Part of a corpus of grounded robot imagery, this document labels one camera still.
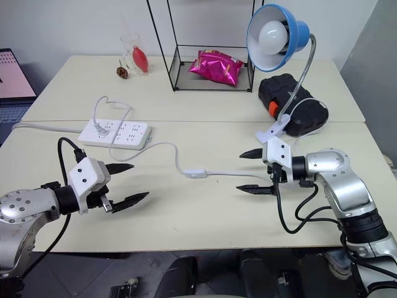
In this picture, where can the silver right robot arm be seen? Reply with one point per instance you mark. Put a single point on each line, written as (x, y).
(341, 183)

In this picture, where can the small black wheeled base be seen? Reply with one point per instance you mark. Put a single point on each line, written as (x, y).
(124, 288)

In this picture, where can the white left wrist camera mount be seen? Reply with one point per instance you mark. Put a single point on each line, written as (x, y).
(82, 175)

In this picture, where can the clear drinking glass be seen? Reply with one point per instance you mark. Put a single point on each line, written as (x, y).
(127, 46)

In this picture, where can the white round light bulb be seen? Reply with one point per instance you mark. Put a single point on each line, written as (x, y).
(271, 37)

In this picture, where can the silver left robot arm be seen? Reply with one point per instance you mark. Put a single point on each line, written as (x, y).
(18, 205)

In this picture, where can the blue gooseneck clip desk lamp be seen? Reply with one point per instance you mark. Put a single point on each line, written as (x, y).
(297, 31)

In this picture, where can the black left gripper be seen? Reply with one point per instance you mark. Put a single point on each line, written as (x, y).
(97, 197)

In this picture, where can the dark rounded shape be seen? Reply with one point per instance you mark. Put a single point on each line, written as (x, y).
(181, 276)
(257, 273)

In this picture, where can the laptop with pink screen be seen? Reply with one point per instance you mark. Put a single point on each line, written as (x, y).
(12, 77)

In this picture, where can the black tool case orange latch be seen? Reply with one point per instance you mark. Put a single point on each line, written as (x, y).
(279, 90)

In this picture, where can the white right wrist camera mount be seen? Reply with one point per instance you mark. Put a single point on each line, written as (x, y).
(279, 152)

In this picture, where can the clear thin straw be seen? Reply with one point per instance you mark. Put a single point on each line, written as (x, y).
(126, 26)

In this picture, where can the white power strip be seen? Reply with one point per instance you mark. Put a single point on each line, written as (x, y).
(130, 133)

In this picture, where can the grey sneaker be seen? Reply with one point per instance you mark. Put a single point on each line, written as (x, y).
(338, 264)

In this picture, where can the red teardrop-shaped object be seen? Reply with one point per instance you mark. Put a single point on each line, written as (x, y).
(139, 59)

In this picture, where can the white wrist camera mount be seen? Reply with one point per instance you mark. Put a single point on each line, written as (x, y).
(82, 175)
(279, 152)

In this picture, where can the white plug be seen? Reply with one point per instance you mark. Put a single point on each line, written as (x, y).
(100, 132)

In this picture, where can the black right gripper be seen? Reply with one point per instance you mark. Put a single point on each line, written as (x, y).
(275, 174)

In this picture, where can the pink foil snack bag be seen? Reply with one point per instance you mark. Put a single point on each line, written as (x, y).
(214, 69)

